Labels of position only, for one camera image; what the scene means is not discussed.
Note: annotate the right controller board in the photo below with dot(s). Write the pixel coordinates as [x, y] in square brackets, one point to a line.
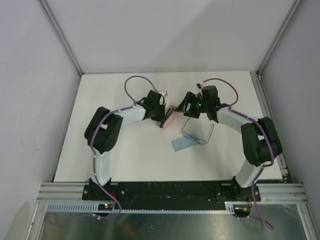
[242, 211]

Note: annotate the pink glasses case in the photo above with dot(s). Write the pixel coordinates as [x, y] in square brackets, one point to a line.
[171, 119]

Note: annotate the thin wire frame glasses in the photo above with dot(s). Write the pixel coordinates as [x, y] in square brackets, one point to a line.
[200, 133]

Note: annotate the left controller board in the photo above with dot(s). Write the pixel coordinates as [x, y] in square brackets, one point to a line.
[105, 206]

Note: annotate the right aluminium frame post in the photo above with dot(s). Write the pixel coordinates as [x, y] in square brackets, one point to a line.
[280, 34]

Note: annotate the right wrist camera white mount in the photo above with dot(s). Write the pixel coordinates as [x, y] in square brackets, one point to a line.
[200, 85]

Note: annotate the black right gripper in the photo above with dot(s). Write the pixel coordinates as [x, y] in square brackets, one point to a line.
[191, 98]

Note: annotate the left aluminium frame post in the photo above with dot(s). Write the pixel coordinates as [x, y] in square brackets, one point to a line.
[48, 13]

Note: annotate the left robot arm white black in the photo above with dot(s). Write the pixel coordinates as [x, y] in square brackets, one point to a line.
[104, 128]

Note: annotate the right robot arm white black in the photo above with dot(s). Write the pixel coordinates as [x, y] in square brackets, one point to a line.
[260, 140]

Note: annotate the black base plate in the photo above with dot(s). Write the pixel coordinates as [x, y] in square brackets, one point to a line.
[170, 195]

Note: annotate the aluminium frame post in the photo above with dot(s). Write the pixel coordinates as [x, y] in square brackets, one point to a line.
[280, 34]
[48, 13]

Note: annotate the black frame glasses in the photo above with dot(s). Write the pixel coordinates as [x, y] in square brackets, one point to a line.
[166, 117]

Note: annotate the controller board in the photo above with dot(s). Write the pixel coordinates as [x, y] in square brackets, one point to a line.
[105, 206]
[242, 211]

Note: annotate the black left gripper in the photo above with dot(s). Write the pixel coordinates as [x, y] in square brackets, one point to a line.
[162, 117]

